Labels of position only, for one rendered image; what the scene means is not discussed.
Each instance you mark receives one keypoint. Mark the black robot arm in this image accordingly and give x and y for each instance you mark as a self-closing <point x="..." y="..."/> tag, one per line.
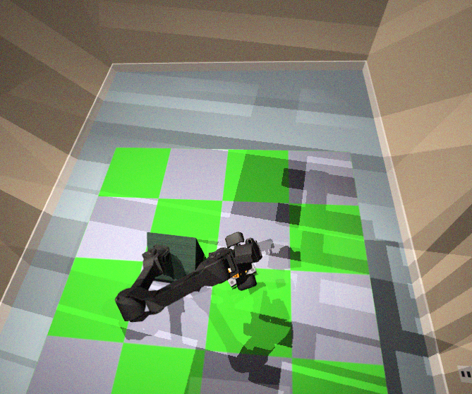
<point x="213" y="271"/>

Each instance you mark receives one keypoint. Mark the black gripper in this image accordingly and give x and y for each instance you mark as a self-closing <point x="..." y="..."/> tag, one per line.
<point x="244" y="281"/>

